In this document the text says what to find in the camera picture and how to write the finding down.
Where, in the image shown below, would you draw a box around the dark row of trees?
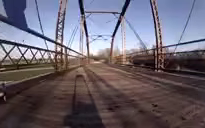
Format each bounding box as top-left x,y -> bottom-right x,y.
132,49 -> 205,73

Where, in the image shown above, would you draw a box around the green grass field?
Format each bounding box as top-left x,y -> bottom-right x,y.
0,63 -> 58,85

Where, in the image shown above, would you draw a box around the weathered wooden bridge deck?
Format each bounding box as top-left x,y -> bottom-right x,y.
0,61 -> 205,128

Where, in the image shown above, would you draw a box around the distant bare trees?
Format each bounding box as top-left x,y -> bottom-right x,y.
94,46 -> 123,63

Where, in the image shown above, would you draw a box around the steel lattice bridge railing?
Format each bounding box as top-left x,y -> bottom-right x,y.
112,36 -> 205,76
0,16 -> 88,102

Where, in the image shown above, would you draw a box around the rusty steel bridge truss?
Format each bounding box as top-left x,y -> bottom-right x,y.
0,0 -> 205,72

